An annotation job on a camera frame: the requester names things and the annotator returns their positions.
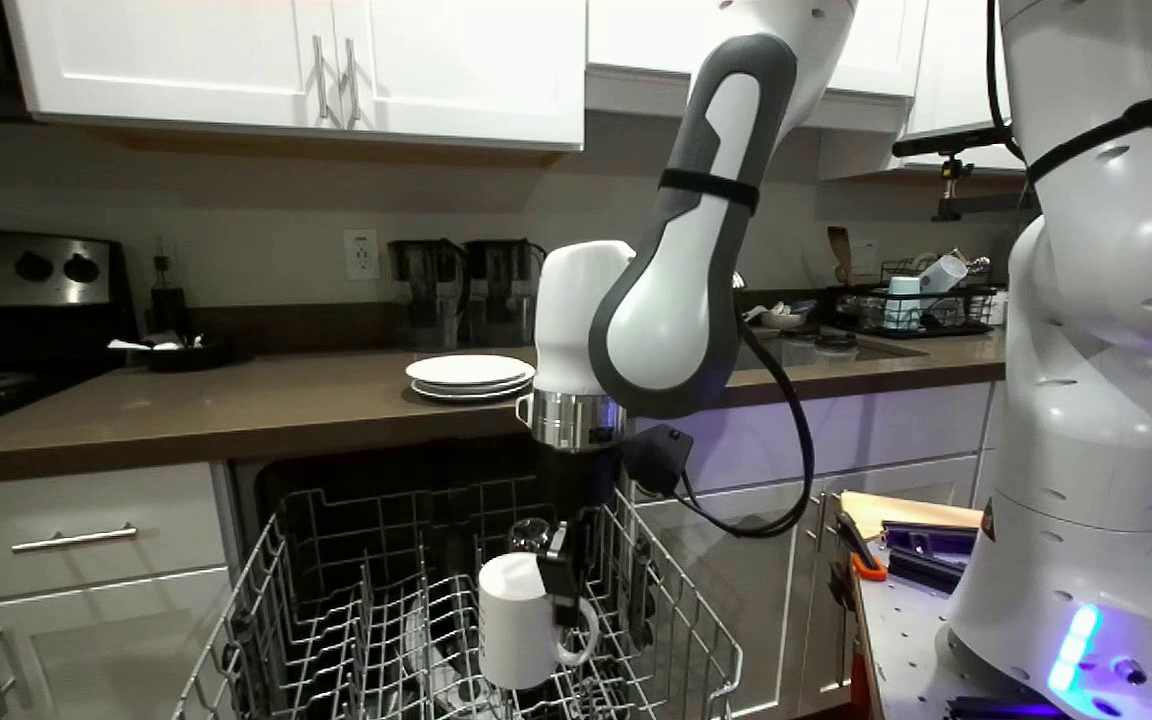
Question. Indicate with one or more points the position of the white upper cabinets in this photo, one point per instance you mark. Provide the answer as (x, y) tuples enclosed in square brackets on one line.
[(460, 73)]

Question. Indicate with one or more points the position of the black dish drying rack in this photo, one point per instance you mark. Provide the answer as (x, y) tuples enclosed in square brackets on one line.
[(906, 311)]

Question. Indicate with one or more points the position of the white wall outlet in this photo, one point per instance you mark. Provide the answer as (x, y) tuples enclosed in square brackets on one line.
[(360, 253)]

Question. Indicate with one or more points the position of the steel kitchen sink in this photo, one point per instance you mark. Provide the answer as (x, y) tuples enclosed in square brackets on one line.
[(811, 352)]

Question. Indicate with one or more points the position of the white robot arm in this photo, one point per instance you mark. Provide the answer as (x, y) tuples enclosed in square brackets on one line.
[(1058, 591)]

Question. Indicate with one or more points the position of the black coffee maker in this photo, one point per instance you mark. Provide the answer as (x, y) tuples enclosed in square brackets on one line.
[(471, 294)]

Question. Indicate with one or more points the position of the orange handled tool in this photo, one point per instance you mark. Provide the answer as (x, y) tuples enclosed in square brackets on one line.
[(863, 556)]

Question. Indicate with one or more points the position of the black stove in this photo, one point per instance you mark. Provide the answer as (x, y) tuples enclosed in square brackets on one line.
[(62, 304)]

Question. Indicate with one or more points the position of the white cup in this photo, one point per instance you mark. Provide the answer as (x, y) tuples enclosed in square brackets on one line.
[(521, 645)]

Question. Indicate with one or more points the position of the dark bottle on counter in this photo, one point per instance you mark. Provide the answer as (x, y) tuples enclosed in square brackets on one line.
[(167, 300)]

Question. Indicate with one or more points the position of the wire dishwasher rack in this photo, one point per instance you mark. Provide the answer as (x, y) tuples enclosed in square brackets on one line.
[(360, 606)]

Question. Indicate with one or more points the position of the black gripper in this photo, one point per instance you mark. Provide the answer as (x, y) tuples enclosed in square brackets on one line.
[(584, 503)]

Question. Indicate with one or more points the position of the white lower drawer cabinet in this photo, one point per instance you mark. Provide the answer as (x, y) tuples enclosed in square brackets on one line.
[(110, 586)]

